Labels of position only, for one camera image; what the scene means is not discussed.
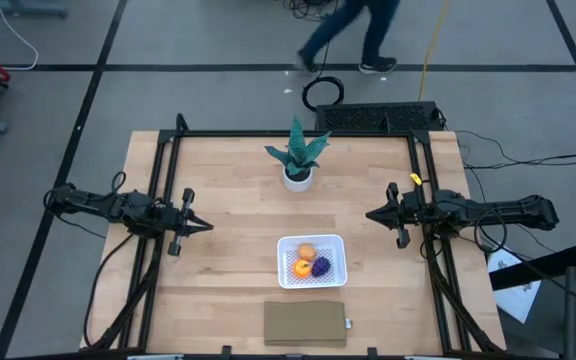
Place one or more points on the grey metal stand base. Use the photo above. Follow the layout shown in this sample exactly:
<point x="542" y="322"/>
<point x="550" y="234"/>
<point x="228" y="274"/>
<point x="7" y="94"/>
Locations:
<point x="23" y="7"/>

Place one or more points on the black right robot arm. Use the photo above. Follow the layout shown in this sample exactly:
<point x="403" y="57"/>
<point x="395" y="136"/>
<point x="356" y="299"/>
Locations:
<point x="503" y="210"/>

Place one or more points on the folded olive cloth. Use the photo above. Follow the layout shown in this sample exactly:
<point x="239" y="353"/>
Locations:
<point x="303" y="324"/>

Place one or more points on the yellow tag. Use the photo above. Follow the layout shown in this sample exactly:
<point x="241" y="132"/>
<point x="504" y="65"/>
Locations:
<point x="415" y="179"/>

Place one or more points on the tan toy potato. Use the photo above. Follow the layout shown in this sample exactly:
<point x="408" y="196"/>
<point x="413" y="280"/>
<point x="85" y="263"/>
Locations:
<point x="307" y="251"/>

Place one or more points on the white perforated plastic basket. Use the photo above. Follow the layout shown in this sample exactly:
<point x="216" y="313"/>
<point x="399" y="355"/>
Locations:
<point x="335" y="245"/>

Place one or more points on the purple toy grapes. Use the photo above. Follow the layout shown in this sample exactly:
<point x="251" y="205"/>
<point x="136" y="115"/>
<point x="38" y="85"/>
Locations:
<point x="321" y="266"/>

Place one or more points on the black metal rig frame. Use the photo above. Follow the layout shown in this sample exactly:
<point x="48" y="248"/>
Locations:
<point x="228" y="133"/>

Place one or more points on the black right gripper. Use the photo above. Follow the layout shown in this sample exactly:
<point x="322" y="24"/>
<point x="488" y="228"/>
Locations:
<point x="405" y="210"/>

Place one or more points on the black table clamp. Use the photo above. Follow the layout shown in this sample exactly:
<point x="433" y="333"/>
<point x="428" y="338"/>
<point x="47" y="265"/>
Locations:
<point x="372" y="351"/>
<point x="226" y="350"/>

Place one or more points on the orange toy fruit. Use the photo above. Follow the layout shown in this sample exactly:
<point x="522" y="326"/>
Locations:
<point x="302" y="269"/>

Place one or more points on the person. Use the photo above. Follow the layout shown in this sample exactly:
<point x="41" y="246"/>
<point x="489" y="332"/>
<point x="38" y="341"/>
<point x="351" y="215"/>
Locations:
<point x="378" y="25"/>

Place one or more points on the green plant in white pot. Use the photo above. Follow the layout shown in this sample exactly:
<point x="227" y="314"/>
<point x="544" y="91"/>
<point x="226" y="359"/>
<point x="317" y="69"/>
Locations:
<point x="298" y="150"/>

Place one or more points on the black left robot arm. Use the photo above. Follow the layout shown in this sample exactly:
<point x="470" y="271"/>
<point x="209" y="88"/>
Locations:
<point x="108" y="207"/>

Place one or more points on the black perforated computer case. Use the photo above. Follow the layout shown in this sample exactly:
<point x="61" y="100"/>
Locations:
<point x="368" y="117"/>

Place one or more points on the white printed paper sheet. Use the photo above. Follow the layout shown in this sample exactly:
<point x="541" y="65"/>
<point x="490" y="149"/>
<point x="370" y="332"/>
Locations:
<point x="515" y="300"/>

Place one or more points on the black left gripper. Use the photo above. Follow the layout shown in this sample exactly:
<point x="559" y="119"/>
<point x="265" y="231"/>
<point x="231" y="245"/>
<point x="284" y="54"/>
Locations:
<point x="178" y="222"/>

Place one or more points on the black beam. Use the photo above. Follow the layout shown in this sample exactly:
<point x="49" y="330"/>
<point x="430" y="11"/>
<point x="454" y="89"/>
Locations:
<point x="538" y="267"/>

